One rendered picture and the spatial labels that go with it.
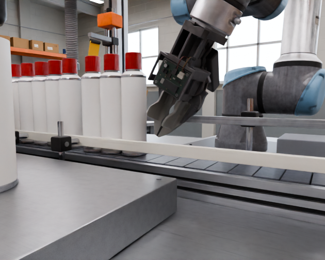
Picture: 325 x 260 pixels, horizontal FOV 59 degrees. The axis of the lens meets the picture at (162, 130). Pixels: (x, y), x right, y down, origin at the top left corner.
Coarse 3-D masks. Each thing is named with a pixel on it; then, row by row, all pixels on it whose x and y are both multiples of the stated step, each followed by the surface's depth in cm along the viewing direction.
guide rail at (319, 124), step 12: (192, 120) 55; (204, 120) 53; (216, 120) 52; (228, 120) 51; (240, 120) 50; (252, 120) 49; (264, 120) 48; (276, 120) 47; (288, 120) 46; (300, 120) 45; (312, 120) 44; (324, 120) 43
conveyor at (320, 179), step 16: (16, 144) 72; (32, 144) 72; (144, 160) 53; (160, 160) 53; (176, 160) 53; (192, 160) 53; (208, 160) 53; (256, 176) 42; (272, 176) 42; (288, 176) 42; (304, 176) 42; (320, 176) 42
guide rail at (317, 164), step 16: (80, 144) 61; (96, 144) 58; (112, 144) 56; (128, 144) 54; (144, 144) 52; (160, 144) 50; (176, 144) 49; (224, 160) 45; (240, 160) 43; (256, 160) 42; (272, 160) 41; (288, 160) 40; (304, 160) 39; (320, 160) 38
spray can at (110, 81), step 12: (108, 60) 58; (108, 72) 58; (108, 84) 57; (120, 84) 58; (108, 96) 58; (120, 96) 58; (108, 108) 58; (120, 108) 59; (108, 120) 58; (120, 120) 59; (108, 132) 58; (120, 132) 59
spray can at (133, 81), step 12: (132, 60) 56; (132, 72) 55; (132, 84) 55; (144, 84) 56; (132, 96) 55; (144, 96) 57; (132, 108) 56; (144, 108) 57; (132, 120) 56; (144, 120) 57; (132, 132) 56; (144, 132) 57
